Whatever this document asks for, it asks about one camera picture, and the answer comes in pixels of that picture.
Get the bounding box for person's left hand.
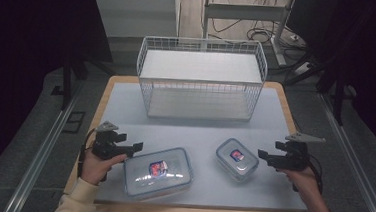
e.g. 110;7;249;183
79;148;129;188

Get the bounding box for small clear food container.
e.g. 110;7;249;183
213;136;262;184

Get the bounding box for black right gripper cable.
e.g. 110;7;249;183
304;153;327;195

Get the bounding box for white wire shelf rack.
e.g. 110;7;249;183
132;32;271;126

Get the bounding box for white cabinet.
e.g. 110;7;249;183
90;0;181;43

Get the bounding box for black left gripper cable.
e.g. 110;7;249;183
76;128;98;181

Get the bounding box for white metal desk frame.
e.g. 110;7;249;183
198;0;297;68

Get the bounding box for light blue table mat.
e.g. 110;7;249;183
94;76;317;212

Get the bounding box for wooden table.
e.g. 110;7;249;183
62;67;320;212

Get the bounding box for black tripod stand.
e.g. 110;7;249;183
56;51;92;113
281;47;361;129

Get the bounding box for white power strip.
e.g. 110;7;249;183
292;60;312;77

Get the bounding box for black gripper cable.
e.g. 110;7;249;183
304;153;327;195
76;128;98;181

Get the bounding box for metal floor rail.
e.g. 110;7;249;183
311;93;376;212
2;77;82;212

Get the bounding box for large clear food container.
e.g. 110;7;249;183
120;143;196;204

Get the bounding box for person's right hand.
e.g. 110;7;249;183
274;165;327;204

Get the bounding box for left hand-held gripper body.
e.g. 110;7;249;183
91;119;130;161

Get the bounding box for black floor cables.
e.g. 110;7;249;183
209;16;307;52

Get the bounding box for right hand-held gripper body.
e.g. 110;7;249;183
275;130;327;174

